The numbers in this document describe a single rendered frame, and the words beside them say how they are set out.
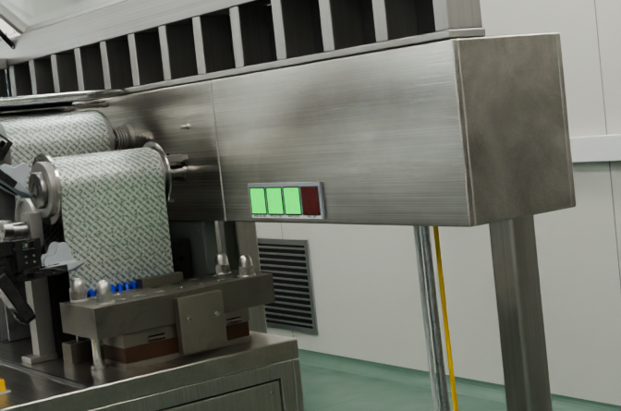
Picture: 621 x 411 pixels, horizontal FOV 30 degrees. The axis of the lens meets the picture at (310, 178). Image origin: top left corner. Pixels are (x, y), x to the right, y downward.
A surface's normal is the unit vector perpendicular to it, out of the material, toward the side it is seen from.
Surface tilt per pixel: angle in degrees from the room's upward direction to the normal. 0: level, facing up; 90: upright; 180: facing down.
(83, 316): 90
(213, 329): 90
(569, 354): 90
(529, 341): 90
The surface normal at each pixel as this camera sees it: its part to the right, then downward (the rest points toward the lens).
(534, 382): 0.58, -0.02
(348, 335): -0.81, 0.11
